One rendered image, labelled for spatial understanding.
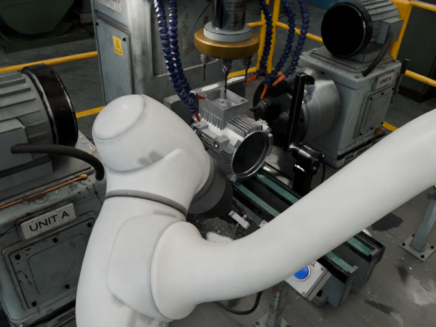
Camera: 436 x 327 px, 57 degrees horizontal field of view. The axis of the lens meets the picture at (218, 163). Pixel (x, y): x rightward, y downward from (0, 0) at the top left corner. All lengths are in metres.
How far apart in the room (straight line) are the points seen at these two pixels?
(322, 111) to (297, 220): 1.00
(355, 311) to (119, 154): 0.83
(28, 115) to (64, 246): 0.28
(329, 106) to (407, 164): 1.02
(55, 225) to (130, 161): 0.43
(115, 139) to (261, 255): 0.20
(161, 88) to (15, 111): 0.59
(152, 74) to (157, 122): 0.81
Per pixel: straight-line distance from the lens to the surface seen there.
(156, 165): 0.46
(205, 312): 1.07
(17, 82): 0.84
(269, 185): 1.25
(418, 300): 1.24
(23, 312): 1.01
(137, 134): 0.44
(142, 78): 1.25
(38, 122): 0.81
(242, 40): 1.10
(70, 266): 0.95
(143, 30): 1.21
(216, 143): 1.15
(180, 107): 1.21
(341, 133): 1.52
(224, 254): 0.40
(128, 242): 0.43
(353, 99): 1.46
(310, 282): 0.82
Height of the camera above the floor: 1.68
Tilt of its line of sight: 35 degrees down
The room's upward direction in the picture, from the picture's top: 3 degrees clockwise
